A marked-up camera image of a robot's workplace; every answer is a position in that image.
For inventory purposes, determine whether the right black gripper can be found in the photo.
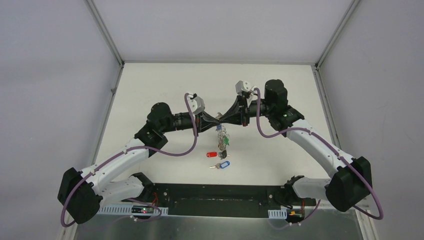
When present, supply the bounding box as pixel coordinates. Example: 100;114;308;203
219;94;274;127

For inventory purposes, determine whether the metal disc keyring holder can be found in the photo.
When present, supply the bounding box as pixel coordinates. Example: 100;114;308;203
215;123;230;153

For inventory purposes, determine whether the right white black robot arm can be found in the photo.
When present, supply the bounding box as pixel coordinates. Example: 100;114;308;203
218;79;374;212

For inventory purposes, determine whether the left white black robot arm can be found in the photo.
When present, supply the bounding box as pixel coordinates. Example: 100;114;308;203
57;97;220;228

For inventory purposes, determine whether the key with green tag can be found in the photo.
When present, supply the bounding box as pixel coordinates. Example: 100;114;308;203
223;137;230;146

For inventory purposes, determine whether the key with red tag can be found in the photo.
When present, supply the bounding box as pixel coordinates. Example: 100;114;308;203
206;151;230;159

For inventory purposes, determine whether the key with blue tag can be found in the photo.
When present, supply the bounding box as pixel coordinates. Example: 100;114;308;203
209;161;230;169

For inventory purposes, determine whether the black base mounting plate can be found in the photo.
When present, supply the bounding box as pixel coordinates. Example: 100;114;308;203
135;183;317;219

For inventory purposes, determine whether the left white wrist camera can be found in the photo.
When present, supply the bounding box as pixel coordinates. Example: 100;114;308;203
186;92;206;115

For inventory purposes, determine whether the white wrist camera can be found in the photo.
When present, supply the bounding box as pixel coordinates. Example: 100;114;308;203
186;92;206;115
235;80;256;96

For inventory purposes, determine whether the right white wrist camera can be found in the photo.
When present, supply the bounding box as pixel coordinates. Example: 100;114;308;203
235;80;256;96

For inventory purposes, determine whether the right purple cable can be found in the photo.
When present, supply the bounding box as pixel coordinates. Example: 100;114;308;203
253;87;384;229

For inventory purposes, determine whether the right white cable duct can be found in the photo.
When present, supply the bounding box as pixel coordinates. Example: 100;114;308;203
267;208;287;220

